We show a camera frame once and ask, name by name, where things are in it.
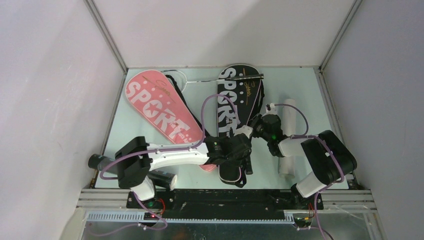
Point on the black shuttlecock tube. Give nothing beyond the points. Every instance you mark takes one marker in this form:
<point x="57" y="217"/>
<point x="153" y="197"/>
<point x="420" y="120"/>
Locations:
<point x="133" y="171"/>

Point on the white racket under pink racket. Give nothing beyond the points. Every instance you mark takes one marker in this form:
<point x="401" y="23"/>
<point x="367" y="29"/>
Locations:
<point x="206" y="80"/>

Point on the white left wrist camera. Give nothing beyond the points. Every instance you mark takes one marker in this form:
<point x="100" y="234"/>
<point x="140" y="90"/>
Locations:
<point x="245" y="129"/>

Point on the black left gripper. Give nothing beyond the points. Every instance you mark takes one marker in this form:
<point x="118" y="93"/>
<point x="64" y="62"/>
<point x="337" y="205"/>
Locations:
<point x="238" y="161"/>

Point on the black racket cover bag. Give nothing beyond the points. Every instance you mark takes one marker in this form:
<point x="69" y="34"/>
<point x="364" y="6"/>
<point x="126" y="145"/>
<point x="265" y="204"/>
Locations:
<point x="247" y="97"/>

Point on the white shuttlecock tube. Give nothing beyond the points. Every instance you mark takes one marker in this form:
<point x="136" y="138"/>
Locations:
<point x="286" y="164"/>

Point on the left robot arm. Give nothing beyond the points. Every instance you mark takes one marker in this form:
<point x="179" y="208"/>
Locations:
<point x="213" y="150"/>

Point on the white black racket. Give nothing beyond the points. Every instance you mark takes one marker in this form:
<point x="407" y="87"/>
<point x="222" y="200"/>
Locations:
<point x="248" y="169"/>

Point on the pink racket cover bag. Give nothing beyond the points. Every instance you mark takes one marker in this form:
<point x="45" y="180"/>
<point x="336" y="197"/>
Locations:
<point x="154" y="97"/>

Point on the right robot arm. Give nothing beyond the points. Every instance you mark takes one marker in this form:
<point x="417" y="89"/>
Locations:
<point x="328" y="157"/>

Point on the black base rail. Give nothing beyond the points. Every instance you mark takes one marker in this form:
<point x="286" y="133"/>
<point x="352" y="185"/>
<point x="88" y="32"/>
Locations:
<point x="230" y="204"/>

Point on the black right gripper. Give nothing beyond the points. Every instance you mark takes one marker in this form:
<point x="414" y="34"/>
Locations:
<point x="253" y="122"/>

